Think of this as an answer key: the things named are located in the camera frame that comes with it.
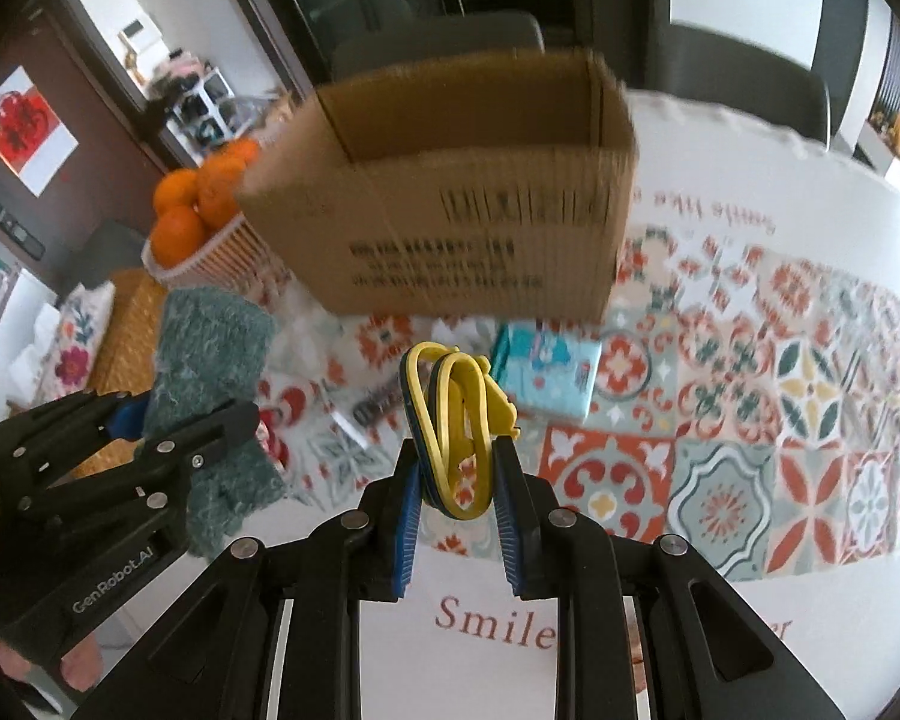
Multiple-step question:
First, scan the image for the clear plastic bag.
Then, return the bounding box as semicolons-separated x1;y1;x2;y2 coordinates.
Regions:
270;277;350;391

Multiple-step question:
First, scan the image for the grey chair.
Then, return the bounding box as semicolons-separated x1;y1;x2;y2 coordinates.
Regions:
647;22;833;145
330;13;547;85

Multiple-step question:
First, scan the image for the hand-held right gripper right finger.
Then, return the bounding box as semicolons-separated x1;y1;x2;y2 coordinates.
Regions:
492;436;827;720

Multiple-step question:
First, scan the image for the small metal item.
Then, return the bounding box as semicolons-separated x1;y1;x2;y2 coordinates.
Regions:
351;382;401;425

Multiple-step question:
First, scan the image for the green knitted cloth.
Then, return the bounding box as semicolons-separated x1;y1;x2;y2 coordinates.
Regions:
144;286;287;560

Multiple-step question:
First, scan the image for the patterned tablecloth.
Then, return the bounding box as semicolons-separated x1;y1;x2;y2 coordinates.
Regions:
120;88;900;720

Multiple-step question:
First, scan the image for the person's left hand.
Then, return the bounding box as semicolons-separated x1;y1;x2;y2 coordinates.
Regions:
0;634;122;700

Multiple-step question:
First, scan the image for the floral cushion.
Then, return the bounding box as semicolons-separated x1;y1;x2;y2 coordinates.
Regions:
7;281;117;407

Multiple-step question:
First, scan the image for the woven wicker chest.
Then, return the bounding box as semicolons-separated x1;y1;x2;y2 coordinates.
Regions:
88;268;169;400

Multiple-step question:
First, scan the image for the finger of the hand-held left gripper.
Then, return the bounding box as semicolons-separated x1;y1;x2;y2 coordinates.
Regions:
129;399;262;541
0;390;152;500

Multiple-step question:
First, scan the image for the red and white door poster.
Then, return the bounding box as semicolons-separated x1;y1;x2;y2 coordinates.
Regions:
0;66;78;196

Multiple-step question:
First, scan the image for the white storage shelf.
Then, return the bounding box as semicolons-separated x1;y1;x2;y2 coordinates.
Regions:
166;66;235;145

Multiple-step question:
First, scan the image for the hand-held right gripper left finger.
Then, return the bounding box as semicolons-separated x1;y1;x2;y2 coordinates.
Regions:
69;439;427;720

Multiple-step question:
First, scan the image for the cardboard box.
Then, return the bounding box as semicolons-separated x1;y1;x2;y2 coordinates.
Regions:
234;47;640;322

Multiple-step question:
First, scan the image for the teal tissue packet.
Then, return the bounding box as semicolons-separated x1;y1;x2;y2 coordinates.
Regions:
487;319;603;425

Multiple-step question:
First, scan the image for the white and orange fruit basket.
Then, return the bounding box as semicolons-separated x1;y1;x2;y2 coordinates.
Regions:
141;211;290;293

